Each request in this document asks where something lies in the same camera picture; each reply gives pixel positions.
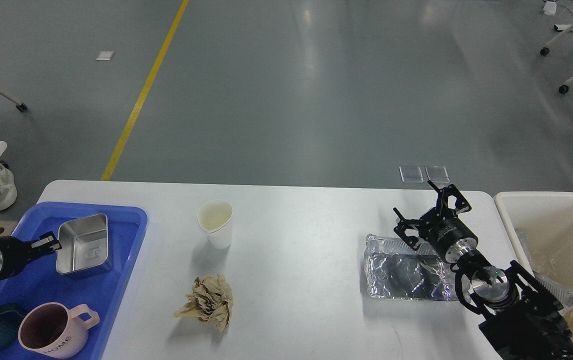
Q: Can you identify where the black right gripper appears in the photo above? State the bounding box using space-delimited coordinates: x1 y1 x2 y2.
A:
392 180 479 264

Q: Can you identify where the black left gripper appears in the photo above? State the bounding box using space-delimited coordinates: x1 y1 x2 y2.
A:
0 231 62 281

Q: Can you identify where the stainless steel rectangular tray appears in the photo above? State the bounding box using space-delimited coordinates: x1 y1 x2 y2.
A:
55 213 113 280

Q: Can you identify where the pink ceramic mug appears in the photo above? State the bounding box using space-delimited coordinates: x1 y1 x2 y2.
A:
17 301 101 359

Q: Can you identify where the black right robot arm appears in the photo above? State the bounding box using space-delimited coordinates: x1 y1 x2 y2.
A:
393 181 573 360

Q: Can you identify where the blue plastic tray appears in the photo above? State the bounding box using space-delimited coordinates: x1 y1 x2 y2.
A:
0 202 148 360

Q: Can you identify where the clear floor plate right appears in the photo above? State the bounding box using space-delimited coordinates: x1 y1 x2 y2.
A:
424 165 450 183

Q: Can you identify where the clear floor plate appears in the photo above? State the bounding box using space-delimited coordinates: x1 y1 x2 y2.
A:
424 165 450 183
399 165 425 183

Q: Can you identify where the clear floor plate left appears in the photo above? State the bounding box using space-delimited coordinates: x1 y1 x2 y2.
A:
399 165 425 183

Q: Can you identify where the aluminium foil container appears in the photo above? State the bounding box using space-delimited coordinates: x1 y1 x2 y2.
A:
363 234 459 301

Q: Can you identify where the beige plastic bin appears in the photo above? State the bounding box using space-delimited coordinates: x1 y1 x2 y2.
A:
494 192 573 346

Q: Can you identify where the foil container in bin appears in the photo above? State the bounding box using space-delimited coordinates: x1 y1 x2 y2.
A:
533 271 573 311

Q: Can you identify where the white paper cup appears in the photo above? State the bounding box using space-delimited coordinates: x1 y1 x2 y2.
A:
197 199 233 249

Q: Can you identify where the crumpled brown paper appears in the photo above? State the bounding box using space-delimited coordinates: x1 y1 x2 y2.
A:
173 273 234 333

